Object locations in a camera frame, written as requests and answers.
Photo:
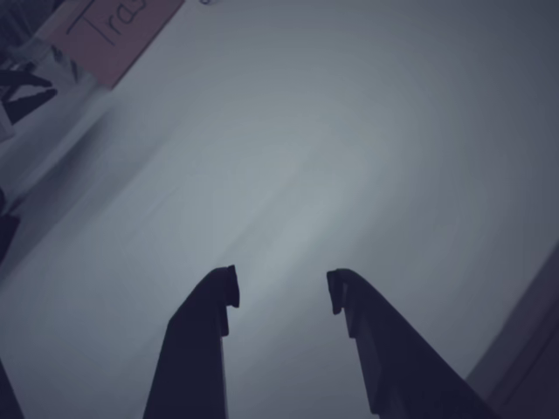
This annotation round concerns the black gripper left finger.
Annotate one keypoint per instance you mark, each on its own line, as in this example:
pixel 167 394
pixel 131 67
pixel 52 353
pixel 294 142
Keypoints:
pixel 192 358

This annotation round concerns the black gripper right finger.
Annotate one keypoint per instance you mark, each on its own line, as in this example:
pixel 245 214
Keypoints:
pixel 406 375

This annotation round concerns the black pronged object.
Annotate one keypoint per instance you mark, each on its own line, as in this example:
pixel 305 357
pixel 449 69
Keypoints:
pixel 26 102

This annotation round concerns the card with black handwriting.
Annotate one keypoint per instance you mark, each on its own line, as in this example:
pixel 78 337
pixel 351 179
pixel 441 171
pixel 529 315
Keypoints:
pixel 126 39

